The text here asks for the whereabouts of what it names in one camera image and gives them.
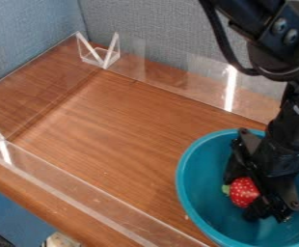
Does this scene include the black cable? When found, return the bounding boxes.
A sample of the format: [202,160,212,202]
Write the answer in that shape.
[198,0,260,77]

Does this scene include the clear acrylic front barrier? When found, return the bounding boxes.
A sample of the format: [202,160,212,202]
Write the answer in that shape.
[0,141,207,247]

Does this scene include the red toy strawberry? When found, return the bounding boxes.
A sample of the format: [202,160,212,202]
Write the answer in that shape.
[222,177,260,208]

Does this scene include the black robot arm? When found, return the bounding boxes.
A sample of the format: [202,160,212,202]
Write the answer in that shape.
[199,0,299,222]

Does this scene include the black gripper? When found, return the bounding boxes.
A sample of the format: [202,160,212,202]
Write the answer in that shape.
[223,128,299,222]

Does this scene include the clear acrylic corner bracket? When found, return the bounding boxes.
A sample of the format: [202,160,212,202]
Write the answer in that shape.
[76,32,122,69]

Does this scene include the clear acrylic barrier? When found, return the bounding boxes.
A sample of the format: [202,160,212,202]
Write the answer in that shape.
[0,141,207,247]
[75,31,286,125]

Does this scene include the blue plastic bowl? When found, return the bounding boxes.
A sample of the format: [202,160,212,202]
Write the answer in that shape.
[175,129,299,247]

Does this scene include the clear acrylic back barrier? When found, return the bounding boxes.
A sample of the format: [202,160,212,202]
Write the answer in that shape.
[75,31,286,125]

